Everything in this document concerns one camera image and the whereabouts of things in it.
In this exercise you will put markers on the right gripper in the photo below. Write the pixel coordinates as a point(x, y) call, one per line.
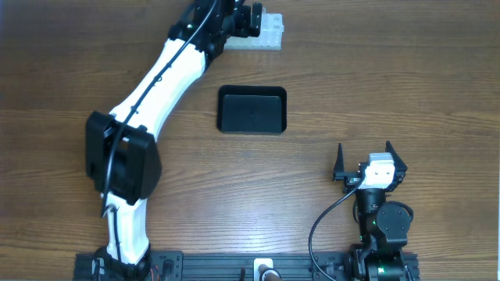
point(349, 181)

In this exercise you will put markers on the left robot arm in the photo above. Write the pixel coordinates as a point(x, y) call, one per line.
point(172, 82)

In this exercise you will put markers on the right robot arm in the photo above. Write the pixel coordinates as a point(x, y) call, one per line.
point(392, 222)

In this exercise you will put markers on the black tray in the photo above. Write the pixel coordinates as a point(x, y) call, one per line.
point(252, 113)

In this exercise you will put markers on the white test tube rack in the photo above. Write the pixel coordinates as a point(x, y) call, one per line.
point(269, 35)

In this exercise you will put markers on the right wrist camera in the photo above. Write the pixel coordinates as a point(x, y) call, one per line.
point(379, 171)

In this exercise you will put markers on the mounting rail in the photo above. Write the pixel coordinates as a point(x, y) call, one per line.
point(218, 267)

